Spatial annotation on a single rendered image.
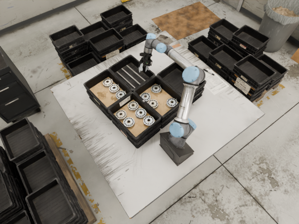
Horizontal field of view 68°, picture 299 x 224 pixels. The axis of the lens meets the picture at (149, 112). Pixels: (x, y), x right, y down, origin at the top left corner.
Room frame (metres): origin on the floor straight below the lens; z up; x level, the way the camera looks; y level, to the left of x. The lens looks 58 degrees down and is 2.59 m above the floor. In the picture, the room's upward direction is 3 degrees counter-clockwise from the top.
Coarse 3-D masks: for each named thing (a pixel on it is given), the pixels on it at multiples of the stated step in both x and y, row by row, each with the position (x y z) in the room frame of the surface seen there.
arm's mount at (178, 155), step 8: (160, 136) 0.82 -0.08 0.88; (168, 136) 0.81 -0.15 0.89; (160, 144) 0.82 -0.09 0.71; (168, 144) 0.73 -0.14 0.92; (184, 144) 0.77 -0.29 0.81; (168, 152) 0.72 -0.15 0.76; (176, 152) 0.66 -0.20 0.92; (184, 152) 0.68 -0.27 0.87; (192, 152) 0.71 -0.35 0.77; (176, 160) 0.64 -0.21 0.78; (184, 160) 0.66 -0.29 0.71
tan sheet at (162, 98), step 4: (148, 88) 1.38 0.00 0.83; (144, 92) 1.34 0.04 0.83; (148, 92) 1.33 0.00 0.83; (164, 92) 1.32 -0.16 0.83; (152, 96) 1.28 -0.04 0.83; (156, 96) 1.28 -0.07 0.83; (160, 96) 1.28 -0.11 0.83; (164, 96) 1.28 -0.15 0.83; (168, 96) 1.27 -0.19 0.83; (160, 100) 1.23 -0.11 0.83; (164, 100) 1.23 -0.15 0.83; (160, 104) 1.18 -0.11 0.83; (164, 104) 1.18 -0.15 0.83; (160, 108) 1.14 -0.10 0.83; (164, 108) 1.14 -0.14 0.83; (168, 108) 1.13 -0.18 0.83; (160, 112) 1.09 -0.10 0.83; (164, 112) 1.09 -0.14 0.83
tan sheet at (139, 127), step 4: (132, 100) 1.25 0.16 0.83; (124, 108) 1.16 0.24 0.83; (128, 112) 1.11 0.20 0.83; (132, 112) 1.11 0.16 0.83; (128, 116) 1.07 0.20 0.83; (132, 116) 1.06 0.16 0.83; (136, 120) 1.02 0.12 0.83; (140, 120) 1.02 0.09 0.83; (136, 124) 0.98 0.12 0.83; (140, 124) 0.98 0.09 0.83; (128, 128) 0.94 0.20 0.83; (132, 128) 0.94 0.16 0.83; (136, 128) 0.94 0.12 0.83; (140, 128) 0.94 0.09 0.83; (144, 128) 0.93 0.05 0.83; (132, 132) 0.90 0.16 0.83; (136, 132) 0.90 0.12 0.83; (140, 132) 0.90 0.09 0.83
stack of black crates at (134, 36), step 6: (138, 24) 2.87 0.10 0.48; (126, 30) 2.79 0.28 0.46; (132, 30) 2.84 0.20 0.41; (138, 30) 2.86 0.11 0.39; (144, 30) 2.73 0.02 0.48; (126, 36) 2.75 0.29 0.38; (132, 36) 2.74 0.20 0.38; (138, 36) 2.73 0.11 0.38; (144, 36) 2.62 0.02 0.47; (126, 42) 2.62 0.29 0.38; (132, 42) 2.50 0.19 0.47; (138, 42) 2.56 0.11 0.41; (126, 48) 2.46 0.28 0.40
